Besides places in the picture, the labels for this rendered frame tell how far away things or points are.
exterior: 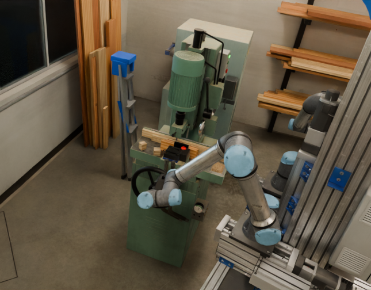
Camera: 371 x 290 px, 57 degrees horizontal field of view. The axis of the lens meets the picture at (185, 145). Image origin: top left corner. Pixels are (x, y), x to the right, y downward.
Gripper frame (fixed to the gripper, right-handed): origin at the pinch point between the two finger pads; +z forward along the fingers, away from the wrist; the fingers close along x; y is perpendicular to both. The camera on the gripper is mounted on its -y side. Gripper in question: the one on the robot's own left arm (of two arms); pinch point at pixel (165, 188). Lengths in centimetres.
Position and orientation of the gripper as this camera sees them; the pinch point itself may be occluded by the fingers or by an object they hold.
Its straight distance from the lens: 190.1
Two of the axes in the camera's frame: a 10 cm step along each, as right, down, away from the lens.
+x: 9.4, 2.7, -2.0
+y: -2.7, 9.6, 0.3
